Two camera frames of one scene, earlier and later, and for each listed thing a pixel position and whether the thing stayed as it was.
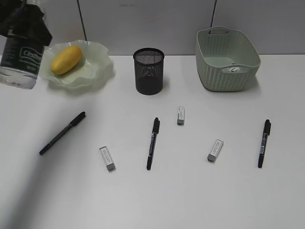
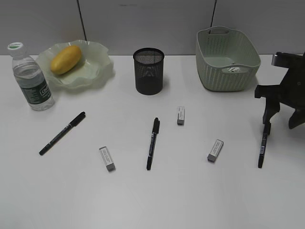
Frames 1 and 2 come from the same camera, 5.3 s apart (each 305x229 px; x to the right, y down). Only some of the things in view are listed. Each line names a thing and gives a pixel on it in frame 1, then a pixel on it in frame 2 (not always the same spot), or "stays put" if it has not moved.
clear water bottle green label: x=20 y=62 -> x=30 y=78
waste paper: x=234 y=69 stays put
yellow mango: x=66 y=60 stays put
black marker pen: x=78 y=118 stays put
